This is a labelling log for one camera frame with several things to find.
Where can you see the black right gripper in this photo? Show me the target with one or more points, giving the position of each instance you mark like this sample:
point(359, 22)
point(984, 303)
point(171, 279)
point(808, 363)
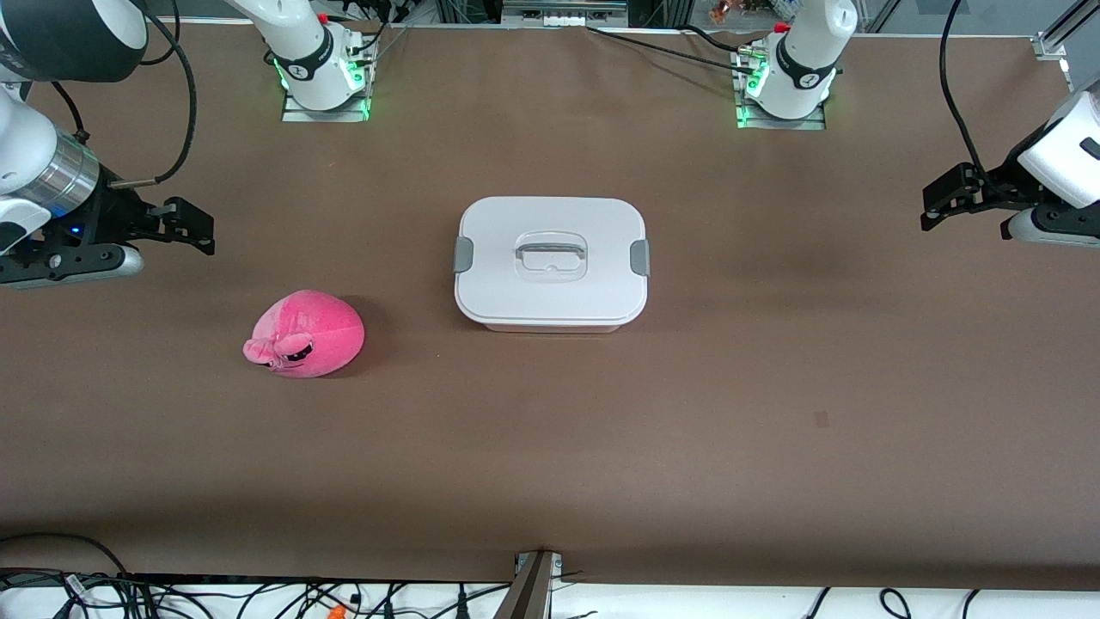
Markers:
point(109, 216)

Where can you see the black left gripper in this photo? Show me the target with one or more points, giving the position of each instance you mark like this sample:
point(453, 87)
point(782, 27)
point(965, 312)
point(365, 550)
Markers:
point(999, 188)

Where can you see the pink plush toy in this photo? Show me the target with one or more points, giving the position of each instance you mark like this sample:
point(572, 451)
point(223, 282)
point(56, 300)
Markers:
point(309, 335)

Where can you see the white box lid grey clips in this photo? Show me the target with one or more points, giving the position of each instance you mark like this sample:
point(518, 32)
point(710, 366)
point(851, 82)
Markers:
point(550, 284)

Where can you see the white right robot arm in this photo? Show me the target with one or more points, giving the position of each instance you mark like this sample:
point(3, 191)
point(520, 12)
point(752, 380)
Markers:
point(302, 39)

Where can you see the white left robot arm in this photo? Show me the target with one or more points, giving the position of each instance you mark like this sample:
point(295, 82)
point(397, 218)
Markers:
point(803, 52)

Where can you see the pink storage box base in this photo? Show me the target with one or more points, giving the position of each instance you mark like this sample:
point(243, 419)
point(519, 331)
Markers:
point(550, 328)

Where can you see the white power strip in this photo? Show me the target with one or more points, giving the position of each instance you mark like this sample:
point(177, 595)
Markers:
point(563, 17)

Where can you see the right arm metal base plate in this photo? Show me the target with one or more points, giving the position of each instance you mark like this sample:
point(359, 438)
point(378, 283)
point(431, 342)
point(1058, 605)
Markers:
point(296, 114)

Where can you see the aluminium frame corner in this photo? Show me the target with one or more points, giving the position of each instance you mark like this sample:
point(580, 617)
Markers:
point(1050, 43)

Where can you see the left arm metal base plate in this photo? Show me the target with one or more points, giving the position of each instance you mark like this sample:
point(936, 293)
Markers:
point(756, 125)

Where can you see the aluminium profile post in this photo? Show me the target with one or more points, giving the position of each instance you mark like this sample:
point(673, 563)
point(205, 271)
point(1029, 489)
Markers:
point(526, 593)

